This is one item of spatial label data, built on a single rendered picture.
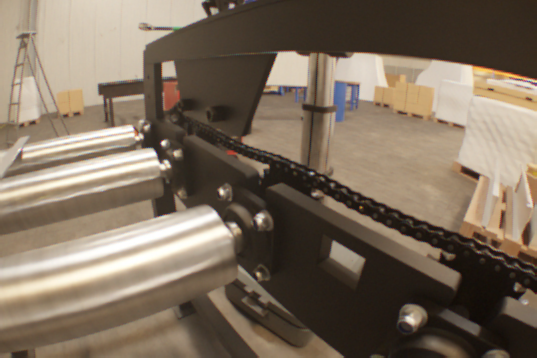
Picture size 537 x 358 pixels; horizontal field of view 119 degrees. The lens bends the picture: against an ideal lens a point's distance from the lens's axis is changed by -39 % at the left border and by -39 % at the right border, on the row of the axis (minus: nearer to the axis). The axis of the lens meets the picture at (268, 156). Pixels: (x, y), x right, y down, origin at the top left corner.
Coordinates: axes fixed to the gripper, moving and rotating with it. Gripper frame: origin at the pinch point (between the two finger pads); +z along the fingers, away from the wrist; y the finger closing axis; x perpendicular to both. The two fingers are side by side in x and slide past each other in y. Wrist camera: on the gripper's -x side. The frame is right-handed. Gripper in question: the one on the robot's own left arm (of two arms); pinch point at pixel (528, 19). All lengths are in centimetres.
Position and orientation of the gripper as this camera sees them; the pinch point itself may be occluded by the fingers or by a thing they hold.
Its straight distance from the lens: 30.2
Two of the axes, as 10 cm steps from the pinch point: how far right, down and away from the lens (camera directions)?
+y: 6.3, 2.8, -7.3
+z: -0.4, 9.4, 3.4
